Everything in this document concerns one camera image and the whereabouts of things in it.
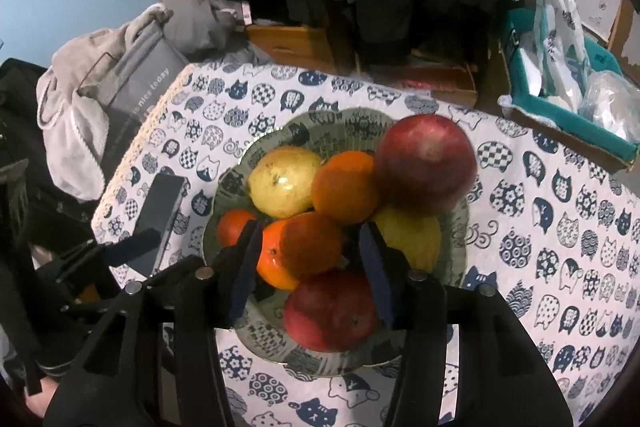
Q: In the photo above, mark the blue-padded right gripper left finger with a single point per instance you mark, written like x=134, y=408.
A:
x=115, y=378

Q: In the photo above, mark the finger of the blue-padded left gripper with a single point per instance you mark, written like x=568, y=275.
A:
x=90, y=261

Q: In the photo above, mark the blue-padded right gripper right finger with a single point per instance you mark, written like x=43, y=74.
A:
x=503, y=381

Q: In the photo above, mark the orange tangerine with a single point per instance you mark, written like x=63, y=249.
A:
x=298, y=247

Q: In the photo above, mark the left hand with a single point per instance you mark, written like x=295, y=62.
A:
x=38, y=403

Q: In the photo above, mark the black smartphone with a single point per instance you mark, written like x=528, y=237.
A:
x=154, y=224

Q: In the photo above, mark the grey fleece garment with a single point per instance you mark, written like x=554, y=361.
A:
x=74, y=127

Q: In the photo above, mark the small tangerine in bowl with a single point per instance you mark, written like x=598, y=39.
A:
x=231, y=225

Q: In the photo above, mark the cat-pattern tablecloth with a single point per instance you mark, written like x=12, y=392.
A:
x=474, y=201

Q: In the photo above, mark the yellow pear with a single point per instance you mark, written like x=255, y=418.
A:
x=418, y=237
x=280, y=184

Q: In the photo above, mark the lower red apple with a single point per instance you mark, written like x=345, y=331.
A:
x=331, y=312

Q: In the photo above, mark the red apple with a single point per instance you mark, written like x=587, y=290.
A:
x=425, y=163
x=331, y=312

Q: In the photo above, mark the upper red apple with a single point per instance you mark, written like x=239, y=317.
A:
x=425, y=163

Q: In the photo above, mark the orange in bowl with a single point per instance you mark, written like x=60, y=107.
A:
x=344, y=188

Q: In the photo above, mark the teal cardboard box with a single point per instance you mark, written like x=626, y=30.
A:
x=518, y=22

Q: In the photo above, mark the clear plastic bag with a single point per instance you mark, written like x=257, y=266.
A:
x=612, y=102

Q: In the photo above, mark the brown cardboard box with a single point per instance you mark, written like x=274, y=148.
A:
x=444, y=79

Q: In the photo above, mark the white rice bag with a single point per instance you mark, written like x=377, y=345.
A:
x=561, y=54

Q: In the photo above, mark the wooden drawer box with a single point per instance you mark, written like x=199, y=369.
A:
x=294, y=46

